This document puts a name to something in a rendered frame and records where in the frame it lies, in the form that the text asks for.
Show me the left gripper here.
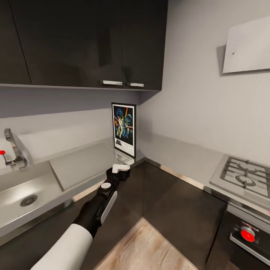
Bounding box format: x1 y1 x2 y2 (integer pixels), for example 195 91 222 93
106 167 130 183

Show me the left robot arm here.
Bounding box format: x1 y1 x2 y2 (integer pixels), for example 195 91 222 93
31 164 130 270

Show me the poster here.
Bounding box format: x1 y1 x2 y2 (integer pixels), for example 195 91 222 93
111 102 137 158

